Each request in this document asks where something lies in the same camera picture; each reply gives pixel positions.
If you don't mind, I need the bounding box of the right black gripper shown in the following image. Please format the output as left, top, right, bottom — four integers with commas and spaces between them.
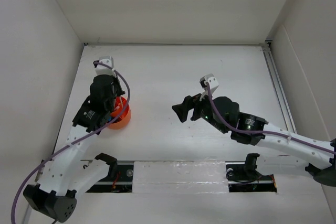
172, 88, 228, 134

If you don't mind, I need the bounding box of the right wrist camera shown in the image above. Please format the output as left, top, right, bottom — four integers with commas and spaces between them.
199, 73, 219, 101

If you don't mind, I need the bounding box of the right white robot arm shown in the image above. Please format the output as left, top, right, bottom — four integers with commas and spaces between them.
172, 94, 335, 187

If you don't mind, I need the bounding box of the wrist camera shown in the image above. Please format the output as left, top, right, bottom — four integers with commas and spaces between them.
199, 73, 219, 101
93, 56, 117, 77

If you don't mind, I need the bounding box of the pink pen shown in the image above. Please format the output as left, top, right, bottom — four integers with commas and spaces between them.
113, 97, 123, 114

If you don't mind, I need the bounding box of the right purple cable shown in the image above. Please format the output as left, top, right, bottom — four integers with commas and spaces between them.
206, 82, 336, 155

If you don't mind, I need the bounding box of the black blue utility knife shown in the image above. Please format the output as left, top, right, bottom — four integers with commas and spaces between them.
105, 115, 112, 123

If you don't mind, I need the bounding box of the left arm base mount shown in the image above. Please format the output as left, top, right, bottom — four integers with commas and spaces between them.
87, 153, 134, 193

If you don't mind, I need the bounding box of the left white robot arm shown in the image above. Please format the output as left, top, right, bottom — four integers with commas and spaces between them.
23, 74, 124, 223

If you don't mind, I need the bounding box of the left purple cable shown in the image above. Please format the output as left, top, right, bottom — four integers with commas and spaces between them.
10, 60, 132, 224

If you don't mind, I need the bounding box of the orange round pen holder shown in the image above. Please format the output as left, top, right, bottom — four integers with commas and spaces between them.
108, 97, 131, 130

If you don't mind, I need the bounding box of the aluminium rail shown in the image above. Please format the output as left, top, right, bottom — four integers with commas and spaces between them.
261, 40, 297, 133

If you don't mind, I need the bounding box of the purple cable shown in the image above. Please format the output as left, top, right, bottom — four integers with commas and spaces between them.
206, 82, 336, 155
10, 60, 132, 224

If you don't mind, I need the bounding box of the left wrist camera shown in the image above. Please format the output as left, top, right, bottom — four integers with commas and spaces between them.
93, 56, 117, 77

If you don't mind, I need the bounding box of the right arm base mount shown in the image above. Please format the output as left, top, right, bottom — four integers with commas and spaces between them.
226, 153, 277, 193

